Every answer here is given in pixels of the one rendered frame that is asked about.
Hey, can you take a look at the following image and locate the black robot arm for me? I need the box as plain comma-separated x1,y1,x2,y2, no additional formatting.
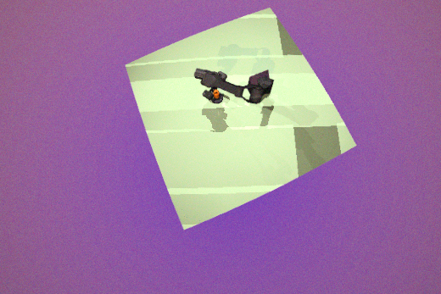
194,69,274,104

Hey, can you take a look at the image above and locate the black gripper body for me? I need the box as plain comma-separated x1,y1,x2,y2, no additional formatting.
202,71,227,100

